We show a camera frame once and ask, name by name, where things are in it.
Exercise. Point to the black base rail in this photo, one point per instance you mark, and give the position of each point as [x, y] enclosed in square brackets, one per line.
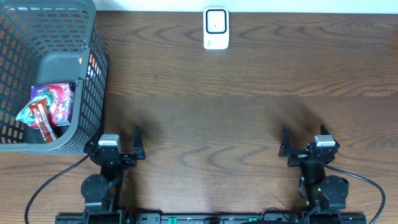
[155, 218]

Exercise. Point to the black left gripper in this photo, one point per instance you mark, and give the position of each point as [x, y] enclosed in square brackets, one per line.
[115, 156]

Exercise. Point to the purple red tissue pack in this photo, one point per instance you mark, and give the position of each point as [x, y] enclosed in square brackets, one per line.
[60, 109]

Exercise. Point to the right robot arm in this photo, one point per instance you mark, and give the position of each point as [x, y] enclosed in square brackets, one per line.
[325, 195]

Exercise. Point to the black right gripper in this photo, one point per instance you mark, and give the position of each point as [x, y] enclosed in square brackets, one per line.
[286, 145]

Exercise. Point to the orange red snack bar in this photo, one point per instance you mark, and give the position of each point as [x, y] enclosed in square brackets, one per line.
[39, 110]

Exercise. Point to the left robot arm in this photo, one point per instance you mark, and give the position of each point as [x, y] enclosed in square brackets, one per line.
[102, 191]

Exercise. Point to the grey plastic mesh basket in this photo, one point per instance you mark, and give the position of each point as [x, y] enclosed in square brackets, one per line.
[46, 42]

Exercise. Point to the small orange box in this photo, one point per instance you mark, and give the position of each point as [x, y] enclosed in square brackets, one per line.
[94, 67]

